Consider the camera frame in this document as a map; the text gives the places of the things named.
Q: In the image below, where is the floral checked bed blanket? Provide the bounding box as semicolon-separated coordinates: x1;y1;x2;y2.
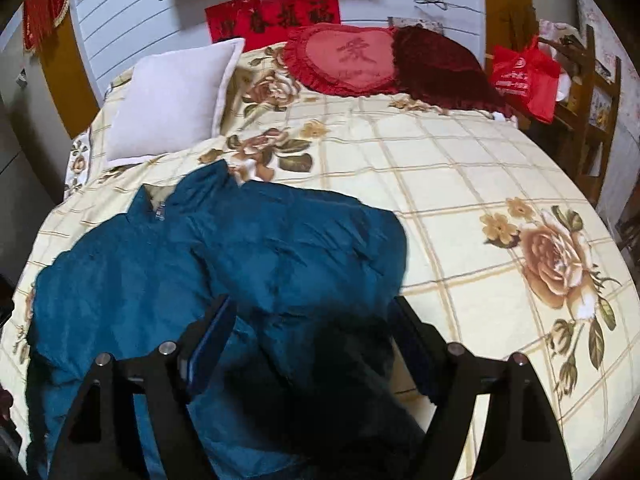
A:
0;40;640;480

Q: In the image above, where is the teal puffer jacket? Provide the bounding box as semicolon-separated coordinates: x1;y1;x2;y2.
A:
25;162;442;480

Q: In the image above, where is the red heart-shaped pillow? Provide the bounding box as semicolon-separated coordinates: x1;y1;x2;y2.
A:
282;24;402;98

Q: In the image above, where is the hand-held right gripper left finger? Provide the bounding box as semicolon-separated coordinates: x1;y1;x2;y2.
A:
47;294;238;480

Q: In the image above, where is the red wall banner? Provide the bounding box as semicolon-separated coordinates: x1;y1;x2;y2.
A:
205;0;342;46

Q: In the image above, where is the grey refrigerator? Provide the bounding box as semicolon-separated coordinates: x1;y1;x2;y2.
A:
0;105;66;273

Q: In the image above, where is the wooden chair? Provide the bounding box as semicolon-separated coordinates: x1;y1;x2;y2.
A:
520;25;623;207

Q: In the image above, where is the red shopping bag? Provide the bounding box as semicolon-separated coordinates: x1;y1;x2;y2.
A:
487;35;562;124

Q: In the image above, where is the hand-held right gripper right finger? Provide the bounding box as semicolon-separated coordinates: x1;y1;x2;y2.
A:
394;296;574;480

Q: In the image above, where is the dark red velvet pillow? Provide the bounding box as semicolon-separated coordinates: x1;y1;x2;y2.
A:
391;25;514;114

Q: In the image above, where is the white square pillow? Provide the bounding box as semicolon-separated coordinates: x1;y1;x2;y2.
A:
104;37;247;168

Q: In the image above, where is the red fringed wall hanging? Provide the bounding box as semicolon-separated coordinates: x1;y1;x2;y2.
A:
22;0;71;54

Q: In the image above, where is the floral curtain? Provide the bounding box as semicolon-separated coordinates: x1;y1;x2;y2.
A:
575;0;640;126

